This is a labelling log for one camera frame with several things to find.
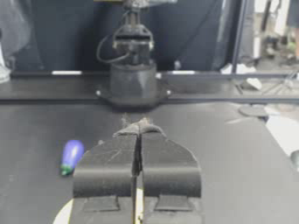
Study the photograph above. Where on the purple toy eggplant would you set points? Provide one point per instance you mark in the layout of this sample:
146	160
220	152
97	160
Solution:
72	154

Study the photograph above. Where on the grey round pad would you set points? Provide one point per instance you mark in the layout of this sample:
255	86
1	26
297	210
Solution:
252	111

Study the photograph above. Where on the white tape strip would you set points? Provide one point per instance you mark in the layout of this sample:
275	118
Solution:
65	72
182	72

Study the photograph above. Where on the yellow plate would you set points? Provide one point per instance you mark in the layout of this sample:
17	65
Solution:
64	215

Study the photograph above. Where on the white sheet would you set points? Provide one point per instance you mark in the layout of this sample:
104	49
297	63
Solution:
285	134

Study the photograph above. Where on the white crumpled wrapping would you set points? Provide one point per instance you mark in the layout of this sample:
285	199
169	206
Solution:
239	69

